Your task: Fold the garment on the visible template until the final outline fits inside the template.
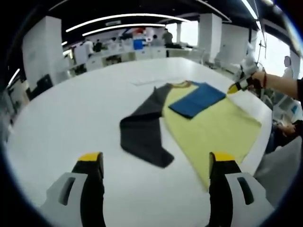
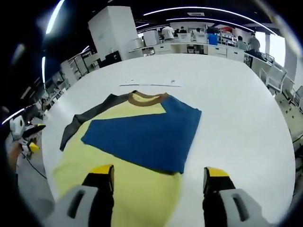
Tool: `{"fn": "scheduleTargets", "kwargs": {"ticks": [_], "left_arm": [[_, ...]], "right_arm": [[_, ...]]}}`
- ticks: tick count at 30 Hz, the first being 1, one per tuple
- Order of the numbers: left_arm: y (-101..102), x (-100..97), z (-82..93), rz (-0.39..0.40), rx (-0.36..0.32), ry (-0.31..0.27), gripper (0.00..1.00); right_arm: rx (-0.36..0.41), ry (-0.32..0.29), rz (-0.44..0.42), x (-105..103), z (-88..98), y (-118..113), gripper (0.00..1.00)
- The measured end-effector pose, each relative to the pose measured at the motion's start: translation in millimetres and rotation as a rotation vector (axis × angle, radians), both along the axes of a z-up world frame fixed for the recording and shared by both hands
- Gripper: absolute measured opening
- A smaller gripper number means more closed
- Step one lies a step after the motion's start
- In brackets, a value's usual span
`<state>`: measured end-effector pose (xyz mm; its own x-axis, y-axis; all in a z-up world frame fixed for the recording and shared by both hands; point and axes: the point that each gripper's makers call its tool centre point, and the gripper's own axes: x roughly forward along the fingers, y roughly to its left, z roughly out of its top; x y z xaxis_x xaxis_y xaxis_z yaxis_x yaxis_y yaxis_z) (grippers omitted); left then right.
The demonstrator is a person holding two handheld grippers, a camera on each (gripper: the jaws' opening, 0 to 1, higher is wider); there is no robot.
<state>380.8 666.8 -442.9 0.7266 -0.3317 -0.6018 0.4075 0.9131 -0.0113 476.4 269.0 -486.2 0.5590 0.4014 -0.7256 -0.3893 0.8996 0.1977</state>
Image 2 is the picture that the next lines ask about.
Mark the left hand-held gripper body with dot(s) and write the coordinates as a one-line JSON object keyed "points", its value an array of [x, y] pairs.
{"points": [[16, 126]]}

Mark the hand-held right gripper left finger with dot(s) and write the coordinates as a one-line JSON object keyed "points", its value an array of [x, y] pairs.
{"points": [[99, 189]]}

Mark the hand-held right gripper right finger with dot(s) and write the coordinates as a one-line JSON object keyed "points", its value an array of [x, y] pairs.
{"points": [[215, 189]]}

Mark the yellow garment with coloured sleeves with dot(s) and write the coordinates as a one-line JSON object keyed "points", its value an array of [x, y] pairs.
{"points": [[142, 134]]}

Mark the thin template outline marking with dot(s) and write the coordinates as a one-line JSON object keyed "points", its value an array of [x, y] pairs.
{"points": [[151, 85]]}

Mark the person's left hand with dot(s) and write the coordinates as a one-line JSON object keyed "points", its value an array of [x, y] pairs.
{"points": [[14, 154]]}

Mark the white shelving racks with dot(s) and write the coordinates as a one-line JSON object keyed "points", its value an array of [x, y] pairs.
{"points": [[78, 63]]}

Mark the black low cabinet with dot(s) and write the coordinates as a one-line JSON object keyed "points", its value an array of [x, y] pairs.
{"points": [[112, 58]]}

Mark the large white pillar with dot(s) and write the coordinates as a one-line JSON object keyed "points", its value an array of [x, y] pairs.
{"points": [[109, 33]]}

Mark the white mesh chair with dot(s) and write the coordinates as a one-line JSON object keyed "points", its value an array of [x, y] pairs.
{"points": [[275, 75]]}

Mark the white counter cabinet row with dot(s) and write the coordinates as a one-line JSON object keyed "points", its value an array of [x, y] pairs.
{"points": [[180, 48]]}

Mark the blue storage bin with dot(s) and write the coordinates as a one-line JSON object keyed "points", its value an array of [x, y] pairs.
{"points": [[212, 39]]}

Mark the long ceiling light strip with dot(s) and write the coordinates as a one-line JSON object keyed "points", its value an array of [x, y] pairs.
{"points": [[196, 19], [206, 8]]}

